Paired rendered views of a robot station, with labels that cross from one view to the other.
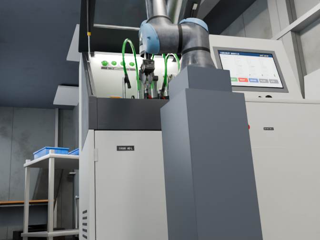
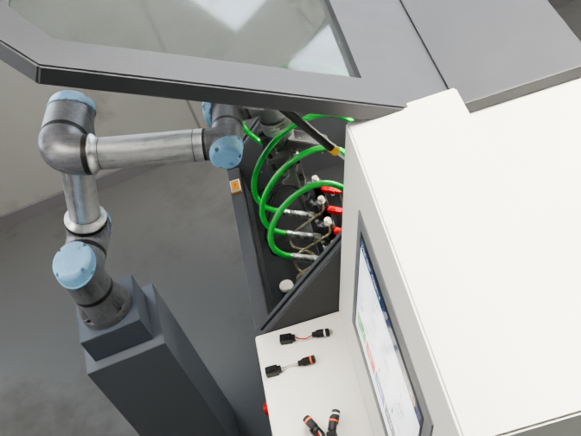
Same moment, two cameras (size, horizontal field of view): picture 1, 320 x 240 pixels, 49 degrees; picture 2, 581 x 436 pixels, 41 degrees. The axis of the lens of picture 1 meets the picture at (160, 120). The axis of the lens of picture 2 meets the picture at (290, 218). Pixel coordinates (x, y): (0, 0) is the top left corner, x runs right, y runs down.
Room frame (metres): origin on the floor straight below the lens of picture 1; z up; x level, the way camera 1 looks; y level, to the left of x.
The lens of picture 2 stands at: (2.40, -1.38, 2.54)
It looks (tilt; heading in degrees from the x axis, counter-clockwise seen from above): 46 degrees down; 111
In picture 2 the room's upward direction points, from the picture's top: 21 degrees counter-clockwise
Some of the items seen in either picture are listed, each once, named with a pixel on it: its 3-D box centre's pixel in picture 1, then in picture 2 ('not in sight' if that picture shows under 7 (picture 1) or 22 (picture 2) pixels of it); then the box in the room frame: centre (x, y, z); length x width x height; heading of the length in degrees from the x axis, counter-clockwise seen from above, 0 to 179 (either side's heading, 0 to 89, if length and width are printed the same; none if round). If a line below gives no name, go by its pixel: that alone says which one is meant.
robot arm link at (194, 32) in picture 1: (192, 38); (80, 270); (1.30, -0.15, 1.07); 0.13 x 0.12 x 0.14; 98
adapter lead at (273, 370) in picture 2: not in sight; (290, 365); (1.90, -0.43, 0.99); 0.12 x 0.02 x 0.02; 15
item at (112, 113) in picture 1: (159, 115); (254, 257); (1.72, 0.00, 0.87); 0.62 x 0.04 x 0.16; 106
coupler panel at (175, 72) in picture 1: (171, 89); not in sight; (2.27, -0.09, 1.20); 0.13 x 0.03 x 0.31; 106
